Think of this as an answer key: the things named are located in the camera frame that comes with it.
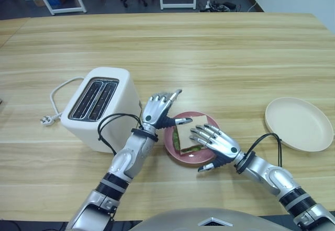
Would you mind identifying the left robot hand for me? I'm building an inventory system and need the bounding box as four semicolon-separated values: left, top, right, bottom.
141;89;194;130

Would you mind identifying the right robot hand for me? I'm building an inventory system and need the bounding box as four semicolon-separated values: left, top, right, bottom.
189;123;246;173

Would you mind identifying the bread slice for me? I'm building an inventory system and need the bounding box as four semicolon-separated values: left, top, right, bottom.
175;114;210;155

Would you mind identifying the pink plate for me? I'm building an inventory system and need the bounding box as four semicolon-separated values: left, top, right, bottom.
163;111;221;165

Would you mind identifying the green lettuce leaf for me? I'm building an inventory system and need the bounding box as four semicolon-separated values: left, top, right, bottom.
172;127;206;154

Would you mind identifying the cream toaster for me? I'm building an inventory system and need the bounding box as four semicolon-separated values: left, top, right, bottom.
60;67;142;154

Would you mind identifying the cream plate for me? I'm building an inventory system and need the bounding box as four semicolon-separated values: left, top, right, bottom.
264;97;334;153

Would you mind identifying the robot body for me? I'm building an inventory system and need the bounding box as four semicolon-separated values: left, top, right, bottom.
127;207;298;231

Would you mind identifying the white cord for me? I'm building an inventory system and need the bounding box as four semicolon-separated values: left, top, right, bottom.
40;76;86;127

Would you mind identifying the black cable bundle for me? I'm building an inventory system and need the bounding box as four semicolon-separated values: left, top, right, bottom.
199;0;243;13

